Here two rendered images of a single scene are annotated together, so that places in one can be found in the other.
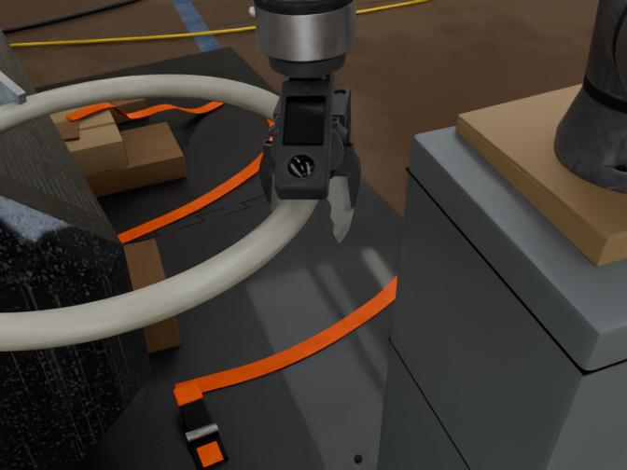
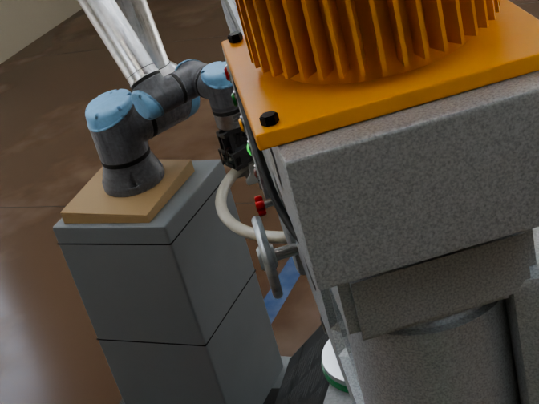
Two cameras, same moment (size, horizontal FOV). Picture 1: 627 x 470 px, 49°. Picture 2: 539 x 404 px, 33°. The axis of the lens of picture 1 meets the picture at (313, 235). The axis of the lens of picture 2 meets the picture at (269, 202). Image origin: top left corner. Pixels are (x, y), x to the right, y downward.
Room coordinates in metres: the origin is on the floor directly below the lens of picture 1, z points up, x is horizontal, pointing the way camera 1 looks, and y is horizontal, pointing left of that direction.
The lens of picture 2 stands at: (2.05, 1.82, 2.02)
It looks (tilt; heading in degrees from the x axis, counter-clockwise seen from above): 27 degrees down; 230
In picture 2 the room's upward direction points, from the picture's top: 16 degrees counter-clockwise
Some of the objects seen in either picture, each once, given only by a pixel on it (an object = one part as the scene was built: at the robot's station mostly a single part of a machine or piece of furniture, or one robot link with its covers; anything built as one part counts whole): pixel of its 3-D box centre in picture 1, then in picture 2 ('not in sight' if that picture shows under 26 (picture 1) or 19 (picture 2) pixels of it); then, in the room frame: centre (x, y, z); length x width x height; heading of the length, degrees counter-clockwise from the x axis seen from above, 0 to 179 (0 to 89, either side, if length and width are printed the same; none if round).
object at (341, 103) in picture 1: (311, 103); (237, 143); (0.60, 0.00, 1.02); 0.09 x 0.08 x 0.12; 172
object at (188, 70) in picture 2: not in sight; (195, 79); (0.59, -0.10, 1.20); 0.12 x 0.12 x 0.09; 81
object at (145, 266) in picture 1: (145, 295); not in sight; (1.28, 0.44, 0.07); 0.30 x 0.12 x 0.12; 20
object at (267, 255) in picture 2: not in sight; (286, 251); (1.16, 0.76, 1.20); 0.15 x 0.10 x 0.15; 52
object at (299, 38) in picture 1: (302, 24); (232, 117); (0.60, 0.01, 1.10); 0.10 x 0.09 x 0.05; 82
